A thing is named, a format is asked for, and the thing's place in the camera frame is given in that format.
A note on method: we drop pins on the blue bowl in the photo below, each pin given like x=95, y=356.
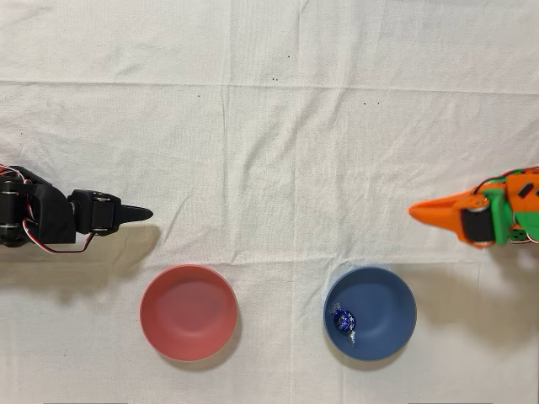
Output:
x=379, y=303

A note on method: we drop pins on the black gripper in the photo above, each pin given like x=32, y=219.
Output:
x=102, y=214

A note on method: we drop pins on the pink bowl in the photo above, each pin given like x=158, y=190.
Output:
x=188, y=312

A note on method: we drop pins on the orange green gripper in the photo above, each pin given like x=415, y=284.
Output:
x=472, y=222

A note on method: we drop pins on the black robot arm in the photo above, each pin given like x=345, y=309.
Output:
x=46, y=214

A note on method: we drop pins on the white tablecloth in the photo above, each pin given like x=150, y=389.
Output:
x=269, y=168

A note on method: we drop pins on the blue candy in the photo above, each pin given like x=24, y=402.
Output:
x=344, y=320

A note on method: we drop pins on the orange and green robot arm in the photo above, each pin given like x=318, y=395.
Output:
x=524, y=202

